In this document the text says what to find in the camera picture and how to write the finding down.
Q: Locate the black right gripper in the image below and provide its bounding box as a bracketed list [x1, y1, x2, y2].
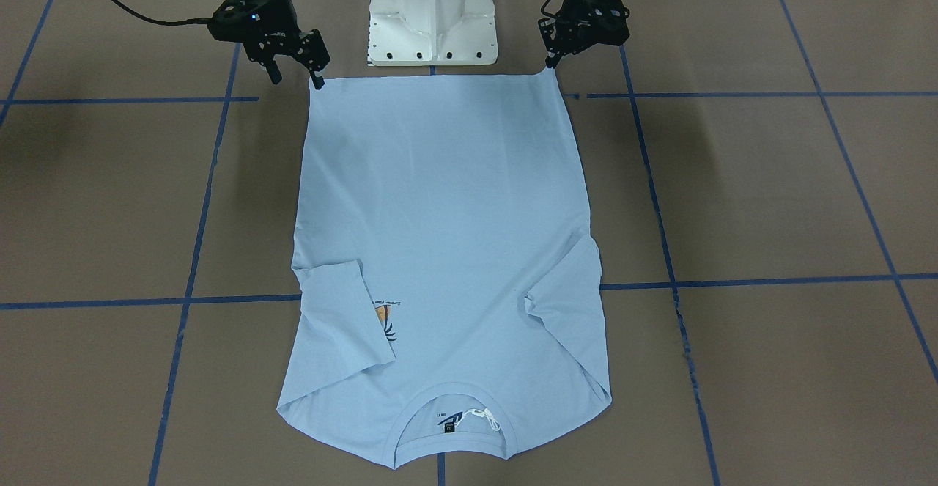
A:
[207, 0, 329, 91]

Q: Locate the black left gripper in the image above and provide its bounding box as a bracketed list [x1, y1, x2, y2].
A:
[539, 0, 629, 70]

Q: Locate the light blue t-shirt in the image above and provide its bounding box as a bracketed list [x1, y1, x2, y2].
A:
[277, 69, 612, 469]

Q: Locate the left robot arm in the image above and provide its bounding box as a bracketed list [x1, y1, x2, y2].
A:
[537, 0, 630, 69]

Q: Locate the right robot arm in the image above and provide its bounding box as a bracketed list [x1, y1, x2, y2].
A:
[207, 0, 330, 91]

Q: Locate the white garment hang tag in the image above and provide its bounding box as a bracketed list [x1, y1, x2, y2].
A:
[454, 407, 501, 432]

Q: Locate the white camera mast base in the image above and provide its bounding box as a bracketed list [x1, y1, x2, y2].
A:
[366, 0, 499, 67]

